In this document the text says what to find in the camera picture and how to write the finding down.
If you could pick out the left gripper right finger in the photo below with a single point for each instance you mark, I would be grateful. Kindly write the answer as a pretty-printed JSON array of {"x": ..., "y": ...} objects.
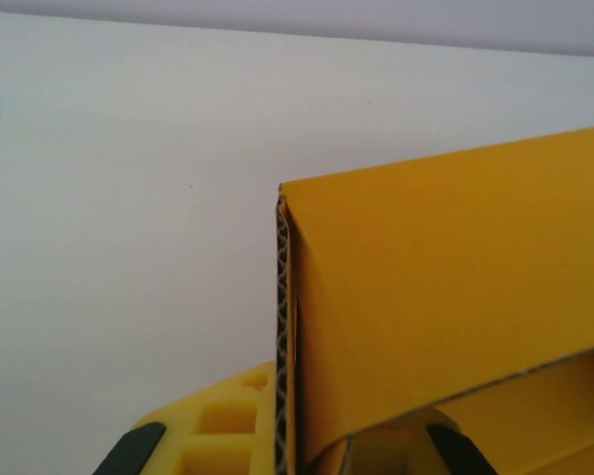
[{"x": 455, "y": 450}]

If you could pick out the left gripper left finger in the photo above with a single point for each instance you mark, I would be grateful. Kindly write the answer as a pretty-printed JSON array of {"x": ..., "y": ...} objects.
[{"x": 218, "y": 425}]

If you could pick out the yellow cardboard box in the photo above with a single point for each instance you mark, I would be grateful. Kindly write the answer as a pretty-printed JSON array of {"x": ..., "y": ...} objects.
[{"x": 435, "y": 277}]

